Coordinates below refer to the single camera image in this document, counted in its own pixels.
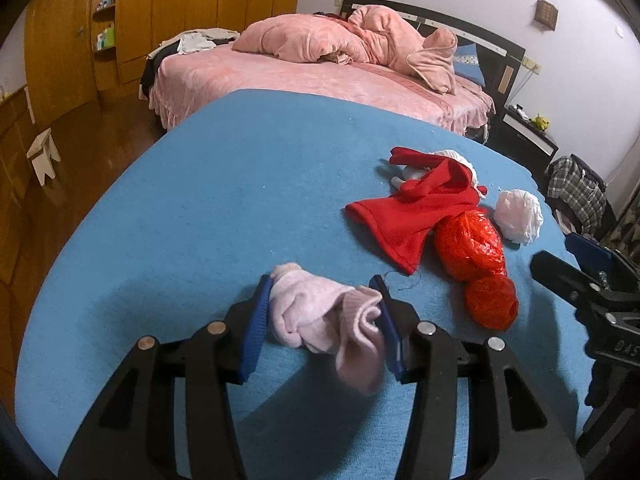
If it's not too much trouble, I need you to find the pink sock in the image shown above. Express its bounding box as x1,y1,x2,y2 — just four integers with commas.
269,262,387,395

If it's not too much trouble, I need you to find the blue table cloth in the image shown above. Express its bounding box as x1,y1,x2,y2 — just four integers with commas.
15,89,601,480

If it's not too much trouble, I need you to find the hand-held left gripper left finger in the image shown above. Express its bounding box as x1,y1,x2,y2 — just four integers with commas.
60,275,276,480

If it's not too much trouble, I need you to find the bed with dark headboard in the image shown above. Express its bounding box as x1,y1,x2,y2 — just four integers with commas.
140,0,527,136

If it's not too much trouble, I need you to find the red cloth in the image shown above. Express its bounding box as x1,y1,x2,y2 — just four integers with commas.
345,146,488,276

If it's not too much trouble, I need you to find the wooden wardrobe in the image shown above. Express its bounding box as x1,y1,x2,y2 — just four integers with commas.
0,0,306,111

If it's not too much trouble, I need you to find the pink quilt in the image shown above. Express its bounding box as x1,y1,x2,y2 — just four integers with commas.
231,5,458,95

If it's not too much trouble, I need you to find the large red plastic ball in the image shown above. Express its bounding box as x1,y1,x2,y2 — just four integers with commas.
434,210,507,283

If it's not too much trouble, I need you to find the white plastic bag ball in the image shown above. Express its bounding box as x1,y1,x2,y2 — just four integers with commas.
494,189,544,246

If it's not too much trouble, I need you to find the large wall lamp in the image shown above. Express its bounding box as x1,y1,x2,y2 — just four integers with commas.
536,0,558,30

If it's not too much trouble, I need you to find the small wooden stool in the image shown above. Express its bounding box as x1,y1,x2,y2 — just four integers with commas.
26,128,62,187

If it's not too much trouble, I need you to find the large blue pillow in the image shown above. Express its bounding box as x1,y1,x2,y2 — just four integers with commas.
452,42,488,88

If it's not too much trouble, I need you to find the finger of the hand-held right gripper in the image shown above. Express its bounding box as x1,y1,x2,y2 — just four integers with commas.
530,251,608,311
565,232,640,291

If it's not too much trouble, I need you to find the pile of clothes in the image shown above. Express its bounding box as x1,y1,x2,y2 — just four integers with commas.
140,27,241,101

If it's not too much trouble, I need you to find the dark nightstand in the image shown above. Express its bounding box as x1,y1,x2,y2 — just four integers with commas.
487,105,559,163

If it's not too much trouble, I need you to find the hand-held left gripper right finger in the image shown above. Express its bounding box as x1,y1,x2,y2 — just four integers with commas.
369,275,586,480

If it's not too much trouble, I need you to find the plaid cloth on chair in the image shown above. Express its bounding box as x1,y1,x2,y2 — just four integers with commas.
545,155,618,233

